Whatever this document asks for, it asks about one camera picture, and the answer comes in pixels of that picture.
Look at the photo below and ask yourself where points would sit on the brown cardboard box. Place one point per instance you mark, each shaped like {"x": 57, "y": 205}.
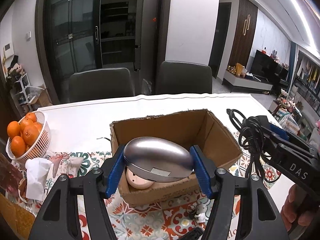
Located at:
{"x": 197, "y": 127}

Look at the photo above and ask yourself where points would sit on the orange fruit middle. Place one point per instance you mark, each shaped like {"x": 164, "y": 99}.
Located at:
{"x": 30, "y": 134}

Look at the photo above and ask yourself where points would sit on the white figurine keychain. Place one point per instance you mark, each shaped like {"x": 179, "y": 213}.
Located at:
{"x": 197, "y": 212}

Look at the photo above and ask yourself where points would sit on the dark dining chair left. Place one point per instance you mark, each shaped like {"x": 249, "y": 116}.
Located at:
{"x": 101, "y": 84}

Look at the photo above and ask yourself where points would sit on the dark wooden door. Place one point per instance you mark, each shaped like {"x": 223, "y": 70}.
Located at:
{"x": 244, "y": 33}

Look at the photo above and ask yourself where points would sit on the orange fruit top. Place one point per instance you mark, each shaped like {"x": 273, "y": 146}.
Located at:
{"x": 31, "y": 116}

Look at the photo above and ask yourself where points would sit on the floral fabric tissue cover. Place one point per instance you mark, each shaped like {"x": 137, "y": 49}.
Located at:
{"x": 65, "y": 164}

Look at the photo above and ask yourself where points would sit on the pink round device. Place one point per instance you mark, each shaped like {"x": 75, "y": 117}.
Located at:
{"x": 137, "y": 182}

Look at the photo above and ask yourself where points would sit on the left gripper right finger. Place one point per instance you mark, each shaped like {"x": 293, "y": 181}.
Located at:
{"x": 259, "y": 217}

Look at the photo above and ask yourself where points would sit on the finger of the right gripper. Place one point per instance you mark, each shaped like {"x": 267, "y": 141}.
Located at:
{"x": 292, "y": 140}

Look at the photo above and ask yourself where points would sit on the woven straw box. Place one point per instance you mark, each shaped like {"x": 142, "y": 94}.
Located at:
{"x": 18, "y": 219}

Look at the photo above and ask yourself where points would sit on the white shelf rack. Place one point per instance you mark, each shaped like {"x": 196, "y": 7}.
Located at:
{"x": 25, "y": 94}

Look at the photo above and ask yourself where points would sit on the silver egg-shaped case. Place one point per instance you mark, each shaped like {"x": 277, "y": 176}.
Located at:
{"x": 158, "y": 160}

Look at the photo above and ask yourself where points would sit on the orange fruit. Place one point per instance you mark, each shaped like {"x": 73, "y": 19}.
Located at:
{"x": 31, "y": 116}
{"x": 18, "y": 146}
{"x": 13, "y": 129}
{"x": 30, "y": 134}

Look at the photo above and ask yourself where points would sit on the black television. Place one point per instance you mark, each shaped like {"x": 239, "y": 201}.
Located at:
{"x": 264, "y": 66}

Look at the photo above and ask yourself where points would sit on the white tv console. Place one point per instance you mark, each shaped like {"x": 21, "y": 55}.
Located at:
{"x": 243, "y": 85}

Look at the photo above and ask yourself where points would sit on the orange fruit front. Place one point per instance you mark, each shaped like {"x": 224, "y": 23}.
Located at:
{"x": 18, "y": 146}

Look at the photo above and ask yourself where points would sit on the black clip gadget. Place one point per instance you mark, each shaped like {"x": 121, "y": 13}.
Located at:
{"x": 194, "y": 234}

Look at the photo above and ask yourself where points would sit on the dark dining chair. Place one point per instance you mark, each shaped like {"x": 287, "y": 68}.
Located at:
{"x": 175, "y": 77}
{"x": 101, "y": 84}

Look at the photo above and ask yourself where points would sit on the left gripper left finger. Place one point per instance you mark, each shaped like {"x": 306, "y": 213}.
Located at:
{"x": 58, "y": 217}

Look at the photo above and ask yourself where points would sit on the white tissue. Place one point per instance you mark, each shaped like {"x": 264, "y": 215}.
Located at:
{"x": 37, "y": 172}

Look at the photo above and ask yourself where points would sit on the white fruit basket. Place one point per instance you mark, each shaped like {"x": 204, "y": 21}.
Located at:
{"x": 40, "y": 146}

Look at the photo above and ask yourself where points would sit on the dark dining chair right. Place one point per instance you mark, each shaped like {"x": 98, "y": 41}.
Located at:
{"x": 175, "y": 77}

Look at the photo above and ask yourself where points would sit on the orange fruit left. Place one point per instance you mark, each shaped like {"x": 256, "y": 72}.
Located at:
{"x": 13, "y": 129}

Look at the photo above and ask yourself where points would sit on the glass sliding door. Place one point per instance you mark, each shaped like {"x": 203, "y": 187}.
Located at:
{"x": 77, "y": 36}

